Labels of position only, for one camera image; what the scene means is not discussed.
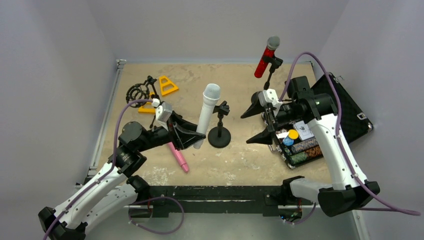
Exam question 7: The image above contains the pink toy microphone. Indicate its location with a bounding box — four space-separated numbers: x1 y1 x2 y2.
167 142 190 173

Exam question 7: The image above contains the white toy microphone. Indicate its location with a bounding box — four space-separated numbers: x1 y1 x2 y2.
196 83 221 136

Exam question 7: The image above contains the black round-base mic stand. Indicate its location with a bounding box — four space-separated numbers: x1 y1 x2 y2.
254 55 283 90

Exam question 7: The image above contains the red glitter microphone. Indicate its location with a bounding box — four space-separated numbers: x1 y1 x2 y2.
254 35 281 79

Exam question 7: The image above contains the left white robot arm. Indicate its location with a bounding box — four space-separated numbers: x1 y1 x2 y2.
38 112 209 240

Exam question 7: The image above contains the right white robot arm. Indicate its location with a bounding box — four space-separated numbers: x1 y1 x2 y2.
241 76 380 217

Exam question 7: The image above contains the blue poker chip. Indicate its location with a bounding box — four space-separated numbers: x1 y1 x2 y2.
282 136 295 146

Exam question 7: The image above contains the playing card deck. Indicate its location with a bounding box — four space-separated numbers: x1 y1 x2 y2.
293 120 314 141

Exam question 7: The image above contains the yellow poker chip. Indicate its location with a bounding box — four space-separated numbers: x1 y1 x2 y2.
287 129 299 140

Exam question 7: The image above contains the black poker chip case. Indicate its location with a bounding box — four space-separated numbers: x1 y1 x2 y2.
273 72 374 169

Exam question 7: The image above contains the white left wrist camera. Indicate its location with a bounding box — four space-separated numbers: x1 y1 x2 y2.
151 98 173 131

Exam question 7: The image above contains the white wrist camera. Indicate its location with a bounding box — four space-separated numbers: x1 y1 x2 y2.
258 88 283 109
151 98 173 131

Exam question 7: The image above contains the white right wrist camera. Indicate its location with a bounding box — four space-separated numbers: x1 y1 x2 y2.
258 88 283 109

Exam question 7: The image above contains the yellow bracket at back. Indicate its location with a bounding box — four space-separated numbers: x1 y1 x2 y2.
158 75 179 97

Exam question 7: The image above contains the yellow bracket near tripod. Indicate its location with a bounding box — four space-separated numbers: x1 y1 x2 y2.
137 102 155 114

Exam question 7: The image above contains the black tripod shock-mount stand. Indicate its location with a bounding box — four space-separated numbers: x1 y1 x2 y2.
125 75 162 130

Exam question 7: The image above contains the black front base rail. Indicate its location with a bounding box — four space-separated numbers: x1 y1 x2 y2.
136 185 313 218

